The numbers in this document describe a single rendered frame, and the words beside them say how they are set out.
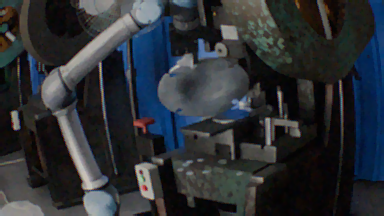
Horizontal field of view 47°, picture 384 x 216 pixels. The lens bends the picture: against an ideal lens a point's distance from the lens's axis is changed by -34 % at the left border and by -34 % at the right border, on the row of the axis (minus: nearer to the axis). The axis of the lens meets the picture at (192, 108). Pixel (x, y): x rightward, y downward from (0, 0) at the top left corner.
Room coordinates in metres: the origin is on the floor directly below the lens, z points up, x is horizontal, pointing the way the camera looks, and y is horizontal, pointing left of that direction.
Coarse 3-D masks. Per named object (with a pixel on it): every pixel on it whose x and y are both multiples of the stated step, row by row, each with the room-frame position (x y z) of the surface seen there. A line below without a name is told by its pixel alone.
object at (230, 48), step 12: (216, 12) 2.15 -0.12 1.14; (216, 24) 2.16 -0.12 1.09; (228, 24) 2.11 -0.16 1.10; (228, 36) 2.12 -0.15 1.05; (216, 48) 2.16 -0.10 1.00; (228, 48) 2.13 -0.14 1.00; (240, 48) 2.09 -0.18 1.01; (240, 60) 2.07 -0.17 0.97; (252, 60) 2.07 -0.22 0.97; (252, 72) 2.07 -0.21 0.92; (264, 72) 2.11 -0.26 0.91
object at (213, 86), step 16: (208, 64) 1.97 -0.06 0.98; (224, 64) 1.97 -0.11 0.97; (176, 80) 2.00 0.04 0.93; (192, 80) 2.02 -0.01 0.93; (208, 80) 2.03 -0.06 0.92; (224, 80) 2.02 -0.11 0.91; (240, 80) 2.03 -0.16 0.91; (160, 96) 2.04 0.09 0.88; (176, 96) 2.05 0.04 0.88; (192, 96) 2.07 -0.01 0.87; (208, 96) 2.08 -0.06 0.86; (224, 96) 2.08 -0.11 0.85; (240, 96) 2.09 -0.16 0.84; (192, 112) 2.11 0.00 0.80; (208, 112) 2.12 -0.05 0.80
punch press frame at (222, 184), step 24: (264, 96) 2.36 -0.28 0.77; (288, 96) 2.47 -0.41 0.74; (312, 96) 2.15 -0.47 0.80; (312, 120) 2.15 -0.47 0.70; (312, 144) 2.13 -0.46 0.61; (192, 168) 2.08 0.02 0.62; (216, 168) 2.00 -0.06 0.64; (240, 168) 1.93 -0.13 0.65; (264, 168) 1.91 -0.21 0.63; (192, 192) 2.10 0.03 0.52; (216, 192) 2.00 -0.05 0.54; (240, 192) 1.91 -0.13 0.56
